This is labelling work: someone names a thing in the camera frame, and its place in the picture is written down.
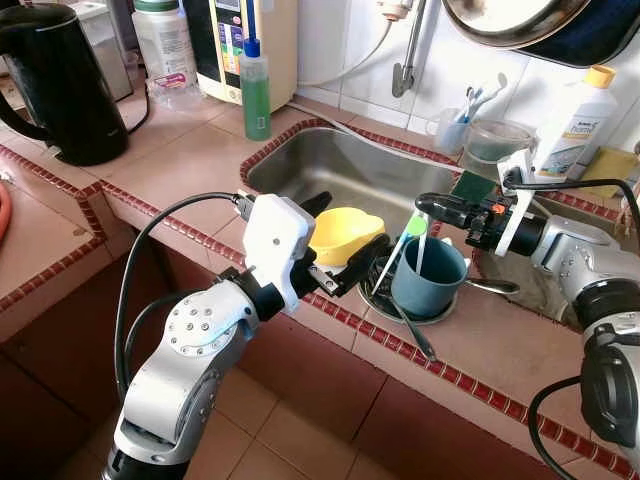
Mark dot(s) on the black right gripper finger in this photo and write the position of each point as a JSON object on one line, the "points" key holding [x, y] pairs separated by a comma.
{"points": [[445, 208]]}

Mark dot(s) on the yellow plastic bowl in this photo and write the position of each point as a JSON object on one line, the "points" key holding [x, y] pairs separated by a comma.
{"points": [[345, 232]]}

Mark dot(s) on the white plastic stick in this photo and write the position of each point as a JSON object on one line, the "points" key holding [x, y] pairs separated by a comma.
{"points": [[421, 255]]}

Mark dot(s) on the blue plastic cup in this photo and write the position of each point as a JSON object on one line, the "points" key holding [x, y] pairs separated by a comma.
{"points": [[430, 290]]}

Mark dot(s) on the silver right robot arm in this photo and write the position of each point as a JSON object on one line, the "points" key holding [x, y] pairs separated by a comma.
{"points": [[585, 250]]}

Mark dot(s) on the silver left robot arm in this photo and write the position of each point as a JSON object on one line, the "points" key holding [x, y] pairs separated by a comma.
{"points": [[190, 340]]}

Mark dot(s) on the steel bowl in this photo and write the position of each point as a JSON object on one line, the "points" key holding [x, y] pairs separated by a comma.
{"points": [[375, 290]]}

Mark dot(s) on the green yellow sponge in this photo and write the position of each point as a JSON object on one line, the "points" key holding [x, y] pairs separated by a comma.
{"points": [[468, 185]]}

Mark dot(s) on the steel sink basin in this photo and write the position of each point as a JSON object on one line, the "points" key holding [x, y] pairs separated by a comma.
{"points": [[545, 295], [330, 170]]}

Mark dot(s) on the clear toothbrush cup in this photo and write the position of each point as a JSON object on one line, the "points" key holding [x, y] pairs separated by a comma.
{"points": [[452, 135]]}

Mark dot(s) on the clear plastic tub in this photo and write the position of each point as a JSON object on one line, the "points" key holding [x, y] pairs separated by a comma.
{"points": [[500, 145]]}

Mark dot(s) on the blue white toothbrush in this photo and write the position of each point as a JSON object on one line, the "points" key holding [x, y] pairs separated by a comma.
{"points": [[478, 103]]}

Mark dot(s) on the green dish soap bottle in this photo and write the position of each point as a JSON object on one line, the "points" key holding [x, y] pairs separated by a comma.
{"points": [[255, 105]]}

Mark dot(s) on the white bottle with yellow cap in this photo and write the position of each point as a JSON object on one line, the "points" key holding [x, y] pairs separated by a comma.
{"points": [[575, 130]]}

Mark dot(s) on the yellow cleaning cloth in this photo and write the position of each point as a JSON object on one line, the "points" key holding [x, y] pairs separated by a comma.
{"points": [[612, 165]]}

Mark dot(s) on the cream water purifier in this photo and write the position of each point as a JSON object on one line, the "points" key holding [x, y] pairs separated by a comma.
{"points": [[275, 50]]}

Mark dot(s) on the hanging steel pan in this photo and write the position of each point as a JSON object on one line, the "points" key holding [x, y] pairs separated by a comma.
{"points": [[500, 20]]}

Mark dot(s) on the white tap valve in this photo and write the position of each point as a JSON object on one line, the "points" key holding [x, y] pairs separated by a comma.
{"points": [[395, 8]]}

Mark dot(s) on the clear jar with green lid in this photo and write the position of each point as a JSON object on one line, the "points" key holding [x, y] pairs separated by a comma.
{"points": [[165, 50]]}

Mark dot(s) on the dark blue hanging pan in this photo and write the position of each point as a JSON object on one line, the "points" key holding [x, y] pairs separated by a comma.
{"points": [[600, 45]]}

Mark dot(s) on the grey plastic container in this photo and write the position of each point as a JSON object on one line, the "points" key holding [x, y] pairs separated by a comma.
{"points": [[105, 40]]}

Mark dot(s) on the black electric kettle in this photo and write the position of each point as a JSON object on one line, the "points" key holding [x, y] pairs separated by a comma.
{"points": [[60, 80]]}

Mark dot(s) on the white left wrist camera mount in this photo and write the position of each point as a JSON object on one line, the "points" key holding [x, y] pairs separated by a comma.
{"points": [[275, 240]]}

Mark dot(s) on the chrome wall faucet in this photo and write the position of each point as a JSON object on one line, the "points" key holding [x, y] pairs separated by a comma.
{"points": [[405, 78]]}

